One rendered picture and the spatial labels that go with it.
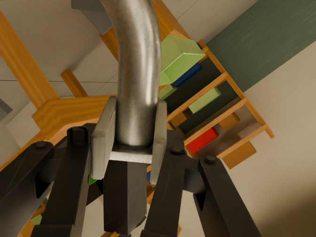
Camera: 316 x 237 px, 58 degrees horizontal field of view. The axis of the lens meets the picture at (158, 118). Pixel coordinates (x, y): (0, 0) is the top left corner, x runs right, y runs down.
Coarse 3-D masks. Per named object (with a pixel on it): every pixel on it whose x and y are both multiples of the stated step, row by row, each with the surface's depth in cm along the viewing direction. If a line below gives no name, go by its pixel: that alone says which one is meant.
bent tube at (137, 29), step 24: (120, 0) 17; (144, 0) 18; (120, 24) 18; (144, 24) 18; (120, 48) 19; (144, 48) 18; (120, 72) 20; (144, 72) 19; (120, 96) 20; (144, 96) 20; (120, 120) 21; (144, 120) 20; (120, 144) 21; (144, 144) 21
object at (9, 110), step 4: (0, 100) 28; (0, 104) 28; (4, 104) 28; (0, 108) 28; (4, 108) 28; (8, 108) 28; (0, 112) 28; (4, 112) 28; (8, 112) 28; (0, 116) 28; (4, 116) 28; (0, 120) 28
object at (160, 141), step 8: (160, 104) 21; (160, 112) 20; (160, 120) 19; (160, 128) 18; (160, 136) 17; (160, 144) 16; (152, 152) 16; (160, 152) 16; (152, 160) 17; (160, 160) 16; (152, 168) 17; (152, 176) 17
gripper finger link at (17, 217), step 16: (32, 144) 15; (48, 144) 15; (16, 160) 14; (32, 160) 14; (0, 176) 12; (16, 176) 12; (32, 176) 13; (0, 192) 11; (16, 192) 12; (32, 192) 13; (48, 192) 15; (0, 208) 11; (16, 208) 12; (32, 208) 14; (0, 224) 11; (16, 224) 12
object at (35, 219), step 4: (44, 204) 641; (40, 208) 568; (44, 208) 575; (36, 212) 555; (40, 212) 569; (32, 216) 549; (36, 216) 559; (40, 216) 566; (32, 220) 548; (36, 220) 554; (40, 220) 561; (36, 224) 549
